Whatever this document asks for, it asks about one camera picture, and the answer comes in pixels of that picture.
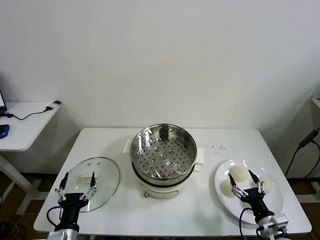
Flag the grey black cable adapter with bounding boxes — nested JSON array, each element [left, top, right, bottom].
[[44, 100, 62, 111]]

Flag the white side desk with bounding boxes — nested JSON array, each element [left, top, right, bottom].
[[310, 95, 320, 116]]

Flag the dark laptop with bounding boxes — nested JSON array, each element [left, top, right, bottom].
[[0, 73, 8, 116]]

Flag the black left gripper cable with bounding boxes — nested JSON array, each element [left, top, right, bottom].
[[46, 206, 63, 226]]

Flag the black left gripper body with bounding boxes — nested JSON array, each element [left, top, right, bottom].
[[58, 193, 89, 226]]

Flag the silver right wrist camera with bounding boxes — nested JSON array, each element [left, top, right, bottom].
[[273, 214, 288, 227]]

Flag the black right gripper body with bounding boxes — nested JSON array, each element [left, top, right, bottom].
[[243, 188, 275, 221]]

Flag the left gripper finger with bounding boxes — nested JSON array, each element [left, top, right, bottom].
[[79, 171, 98, 201], [54, 171, 70, 202]]

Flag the scattered dark crumbs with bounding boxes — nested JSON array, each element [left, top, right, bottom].
[[206, 143, 227, 155]]

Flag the black desk cable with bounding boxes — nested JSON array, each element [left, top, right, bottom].
[[0, 106, 55, 121]]

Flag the pale floor cable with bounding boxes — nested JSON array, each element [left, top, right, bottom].
[[7, 212, 26, 235]]

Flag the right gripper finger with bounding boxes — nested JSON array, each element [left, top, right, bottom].
[[247, 169, 266, 194], [228, 173, 248, 200]]

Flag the perforated steel steamer basket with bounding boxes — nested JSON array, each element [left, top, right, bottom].
[[129, 123, 198, 182]]

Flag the white side table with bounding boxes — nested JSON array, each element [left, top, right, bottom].
[[0, 101, 62, 216]]

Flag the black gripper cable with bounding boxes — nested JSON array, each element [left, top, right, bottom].
[[46, 206, 63, 226], [239, 208, 256, 240]]

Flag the large white plate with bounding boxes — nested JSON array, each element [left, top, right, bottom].
[[214, 159, 285, 225]]

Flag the glass lid with cream handle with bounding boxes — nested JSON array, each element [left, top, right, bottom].
[[61, 156, 121, 213]]

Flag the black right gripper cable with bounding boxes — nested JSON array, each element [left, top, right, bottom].
[[239, 208, 256, 240]]

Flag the black power adapter with cable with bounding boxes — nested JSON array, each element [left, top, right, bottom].
[[284, 126, 320, 178]]

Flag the thin black hanging cable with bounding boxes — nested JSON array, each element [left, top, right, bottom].
[[303, 140, 320, 179]]

